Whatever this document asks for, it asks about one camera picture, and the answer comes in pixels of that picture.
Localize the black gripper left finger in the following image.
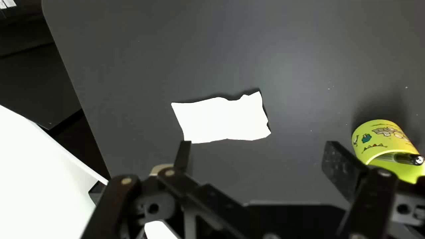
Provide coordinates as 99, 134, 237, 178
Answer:
175, 141, 192, 172

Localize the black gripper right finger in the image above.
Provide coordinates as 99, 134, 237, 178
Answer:
322, 141, 367, 200

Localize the white paper sheet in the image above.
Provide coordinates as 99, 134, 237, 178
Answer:
172, 90, 272, 143

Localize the lime green printed mug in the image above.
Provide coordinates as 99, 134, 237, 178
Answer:
351, 119, 425, 184

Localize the black marker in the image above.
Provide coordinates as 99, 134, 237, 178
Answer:
414, 155, 425, 166

